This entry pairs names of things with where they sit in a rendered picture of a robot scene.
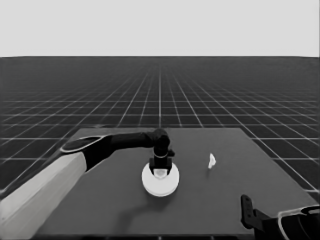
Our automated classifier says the large thick white disc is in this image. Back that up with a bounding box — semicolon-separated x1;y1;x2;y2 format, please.
141;161;181;198

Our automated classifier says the small white T-shaped piece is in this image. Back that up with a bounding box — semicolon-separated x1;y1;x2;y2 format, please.
207;152;218;170

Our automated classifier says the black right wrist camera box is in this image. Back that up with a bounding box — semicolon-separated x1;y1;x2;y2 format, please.
240;194;258;231

